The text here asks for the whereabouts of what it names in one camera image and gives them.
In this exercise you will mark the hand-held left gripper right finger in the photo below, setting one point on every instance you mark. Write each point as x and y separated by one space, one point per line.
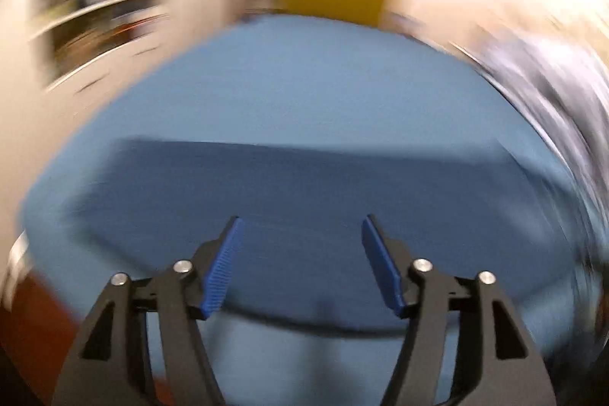
380 263

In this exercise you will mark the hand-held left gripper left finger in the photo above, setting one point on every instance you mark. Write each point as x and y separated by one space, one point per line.
223 263

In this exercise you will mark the dark blue pants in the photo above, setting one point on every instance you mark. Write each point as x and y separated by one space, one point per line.
295 187

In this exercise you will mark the blue quilted bedspread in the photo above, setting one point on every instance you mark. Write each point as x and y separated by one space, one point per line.
295 92

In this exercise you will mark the grey white pillow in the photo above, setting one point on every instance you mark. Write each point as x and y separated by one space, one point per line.
547 87

